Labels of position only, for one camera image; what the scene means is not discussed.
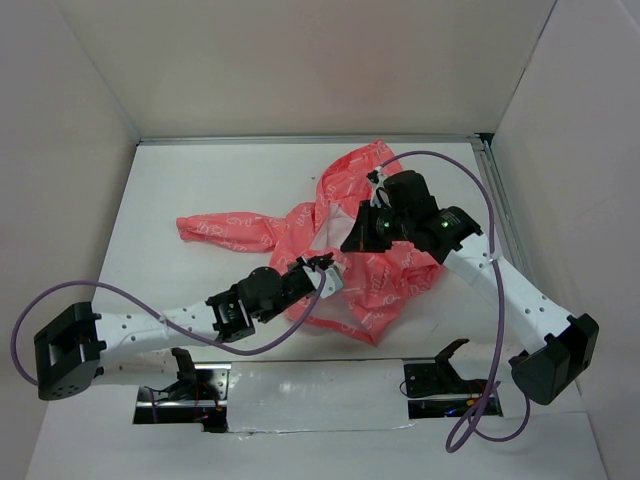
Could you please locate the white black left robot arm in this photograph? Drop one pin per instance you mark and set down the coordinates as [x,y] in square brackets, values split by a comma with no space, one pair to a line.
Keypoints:
[81,347]

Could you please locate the silver base rail with tape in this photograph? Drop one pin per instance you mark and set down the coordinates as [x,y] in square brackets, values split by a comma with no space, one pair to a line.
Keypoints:
[311,397]

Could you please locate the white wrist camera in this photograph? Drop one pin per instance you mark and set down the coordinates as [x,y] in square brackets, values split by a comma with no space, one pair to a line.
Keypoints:
[330,281]
[379,196]

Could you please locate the aluminium frame rail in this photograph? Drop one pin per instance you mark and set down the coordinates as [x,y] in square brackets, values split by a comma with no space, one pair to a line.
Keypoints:
[271,174]

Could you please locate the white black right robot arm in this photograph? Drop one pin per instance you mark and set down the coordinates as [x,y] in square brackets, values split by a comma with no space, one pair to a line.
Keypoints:
[558,346]

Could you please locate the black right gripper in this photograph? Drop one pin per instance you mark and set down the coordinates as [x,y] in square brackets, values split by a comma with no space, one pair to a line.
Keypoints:
[361,237]

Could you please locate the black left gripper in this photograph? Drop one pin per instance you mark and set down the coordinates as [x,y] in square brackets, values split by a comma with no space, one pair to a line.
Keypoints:
[302,262]

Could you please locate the pink hooded jacket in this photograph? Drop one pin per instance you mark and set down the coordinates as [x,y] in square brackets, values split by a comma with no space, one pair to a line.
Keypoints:
[376,287]

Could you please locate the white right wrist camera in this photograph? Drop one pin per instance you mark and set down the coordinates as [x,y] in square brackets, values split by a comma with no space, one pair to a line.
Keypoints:
[379,196]

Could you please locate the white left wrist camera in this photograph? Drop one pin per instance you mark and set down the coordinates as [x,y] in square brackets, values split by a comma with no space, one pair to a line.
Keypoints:
[330,281]

